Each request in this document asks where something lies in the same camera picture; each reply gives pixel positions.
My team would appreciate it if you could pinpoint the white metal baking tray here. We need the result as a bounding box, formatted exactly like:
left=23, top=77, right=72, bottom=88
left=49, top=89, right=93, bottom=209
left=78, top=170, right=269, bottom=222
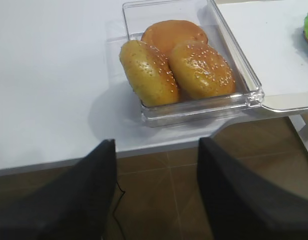
left=213, top=0, right=308, bottom=118

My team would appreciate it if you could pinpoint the thin black cable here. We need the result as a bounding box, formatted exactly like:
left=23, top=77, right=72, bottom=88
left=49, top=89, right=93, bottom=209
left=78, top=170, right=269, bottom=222
left=112, top=183, right=126, bottom=240

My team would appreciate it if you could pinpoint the white parchment paper sheet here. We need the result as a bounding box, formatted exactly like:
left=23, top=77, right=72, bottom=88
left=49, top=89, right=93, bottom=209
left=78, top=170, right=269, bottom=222
left=216, top=1, right=308, bottom=96

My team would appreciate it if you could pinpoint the clear plastic bun container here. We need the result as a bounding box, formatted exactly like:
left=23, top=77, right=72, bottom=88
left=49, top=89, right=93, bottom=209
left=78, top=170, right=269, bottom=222
left=118, top=0, right=264, bottom=127

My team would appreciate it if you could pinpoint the sesame bun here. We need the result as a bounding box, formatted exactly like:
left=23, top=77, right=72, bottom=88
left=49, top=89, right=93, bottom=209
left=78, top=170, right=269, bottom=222
left=119, top=40, right=180, bottom=108
left=168, top=40, right=236, bottom=100

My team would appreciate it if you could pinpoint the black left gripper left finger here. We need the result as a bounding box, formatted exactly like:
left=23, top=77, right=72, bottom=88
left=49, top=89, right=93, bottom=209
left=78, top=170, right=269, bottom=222
left=0, top=139, right=117, bottom=240

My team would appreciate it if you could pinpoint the plain brown bun bottom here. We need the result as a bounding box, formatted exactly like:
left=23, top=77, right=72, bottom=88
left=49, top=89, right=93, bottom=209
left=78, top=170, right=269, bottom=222
left=141, top=20, right=208, bottom=56

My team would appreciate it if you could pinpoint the right sesame bun top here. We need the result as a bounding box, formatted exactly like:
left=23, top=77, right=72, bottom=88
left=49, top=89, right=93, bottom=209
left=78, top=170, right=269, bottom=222
left=168, top=40, right=236, bottom=100

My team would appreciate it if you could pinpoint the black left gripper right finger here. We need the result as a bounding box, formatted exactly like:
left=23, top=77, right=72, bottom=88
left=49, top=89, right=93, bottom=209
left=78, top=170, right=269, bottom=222
left=197, top=137, right=308, bottom=240

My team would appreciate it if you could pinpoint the left sesame bun top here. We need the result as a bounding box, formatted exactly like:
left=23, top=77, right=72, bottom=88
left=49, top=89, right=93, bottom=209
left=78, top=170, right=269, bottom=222
left=119, top=40, right=180, bottom=108

